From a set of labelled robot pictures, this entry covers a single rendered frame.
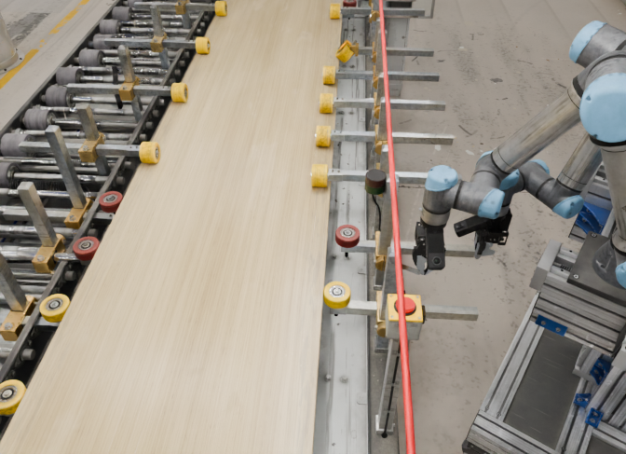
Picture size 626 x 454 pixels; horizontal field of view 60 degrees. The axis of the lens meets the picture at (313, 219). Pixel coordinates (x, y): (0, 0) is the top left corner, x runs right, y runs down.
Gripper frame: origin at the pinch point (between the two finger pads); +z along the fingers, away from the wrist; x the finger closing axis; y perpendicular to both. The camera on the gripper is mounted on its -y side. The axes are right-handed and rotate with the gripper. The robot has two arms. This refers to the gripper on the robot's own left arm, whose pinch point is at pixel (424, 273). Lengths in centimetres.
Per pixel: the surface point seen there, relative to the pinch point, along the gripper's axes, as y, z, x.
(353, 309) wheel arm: -6.4, 9.8, 20.1
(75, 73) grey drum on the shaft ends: 132, 10, 159
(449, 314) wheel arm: -6.4, 10.2, -8.0
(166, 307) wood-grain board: -13, 4, 73
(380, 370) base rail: -17.3, 24.5, 11.2
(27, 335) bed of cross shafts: -21, 11, 113
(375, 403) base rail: -27.9, 24.5, 12.8
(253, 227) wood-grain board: 21, 5, 53
